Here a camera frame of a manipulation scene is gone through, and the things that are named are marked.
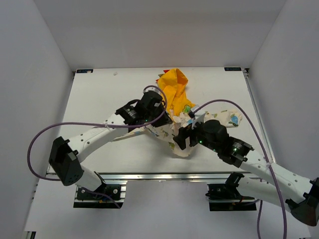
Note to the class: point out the dark blue corner label left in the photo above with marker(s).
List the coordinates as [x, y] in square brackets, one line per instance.
[84, 71]

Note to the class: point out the aluminium right side rail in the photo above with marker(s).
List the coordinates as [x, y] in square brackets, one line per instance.
[259, 119]

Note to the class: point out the dark blue corner label right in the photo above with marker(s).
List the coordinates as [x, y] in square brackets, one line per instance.
[232, 69]

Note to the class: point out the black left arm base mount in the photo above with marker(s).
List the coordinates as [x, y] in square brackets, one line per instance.
[110, 197]

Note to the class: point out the dark blue corner label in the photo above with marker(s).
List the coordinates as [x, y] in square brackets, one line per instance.
[232, 69]
[84, 71]

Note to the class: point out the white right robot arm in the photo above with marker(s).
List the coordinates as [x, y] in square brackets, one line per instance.
[299, 195]

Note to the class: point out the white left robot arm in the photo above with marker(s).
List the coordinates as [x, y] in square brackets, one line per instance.
[67, 154]

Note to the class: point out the yellow dinosaur print kids jacket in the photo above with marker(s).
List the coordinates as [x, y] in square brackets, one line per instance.
[173, 83]

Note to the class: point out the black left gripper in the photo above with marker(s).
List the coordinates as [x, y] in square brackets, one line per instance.
[164, 119]

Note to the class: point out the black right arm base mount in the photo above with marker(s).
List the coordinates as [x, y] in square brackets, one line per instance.
[222, 193]

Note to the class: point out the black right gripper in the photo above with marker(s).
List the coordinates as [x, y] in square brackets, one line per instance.
[188, 131]

